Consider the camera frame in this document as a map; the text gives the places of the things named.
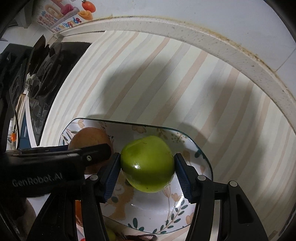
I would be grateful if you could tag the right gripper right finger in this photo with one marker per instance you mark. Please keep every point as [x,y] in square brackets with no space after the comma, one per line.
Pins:
[238,219]

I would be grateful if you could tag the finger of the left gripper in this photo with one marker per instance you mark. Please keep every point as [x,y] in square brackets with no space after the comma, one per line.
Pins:
[39,171]

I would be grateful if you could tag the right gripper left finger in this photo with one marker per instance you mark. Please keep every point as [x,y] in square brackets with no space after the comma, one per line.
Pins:
[57,220]

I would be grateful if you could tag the brown pear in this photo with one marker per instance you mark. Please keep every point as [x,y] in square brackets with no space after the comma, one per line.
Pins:
[89,137]

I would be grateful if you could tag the large green apple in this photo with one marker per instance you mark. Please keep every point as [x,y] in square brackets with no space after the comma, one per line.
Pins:
[148,164]

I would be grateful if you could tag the orange near gripper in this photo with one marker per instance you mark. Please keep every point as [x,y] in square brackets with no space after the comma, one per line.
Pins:
[78,213]

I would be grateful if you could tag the small orange fruit on counter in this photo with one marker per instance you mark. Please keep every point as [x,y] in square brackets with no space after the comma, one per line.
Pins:
[13,136]

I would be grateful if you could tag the floral ceramic plate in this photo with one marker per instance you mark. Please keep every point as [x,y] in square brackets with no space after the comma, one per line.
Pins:
[158,213]

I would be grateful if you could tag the black gas stove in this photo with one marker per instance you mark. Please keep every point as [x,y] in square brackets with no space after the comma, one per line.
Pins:
[42,70]

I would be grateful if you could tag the striped cat table mat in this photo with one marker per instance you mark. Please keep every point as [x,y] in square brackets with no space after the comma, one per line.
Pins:
[148,79]

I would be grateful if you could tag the colourful wall sticker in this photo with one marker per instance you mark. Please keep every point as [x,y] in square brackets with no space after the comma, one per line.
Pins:
[58,15]

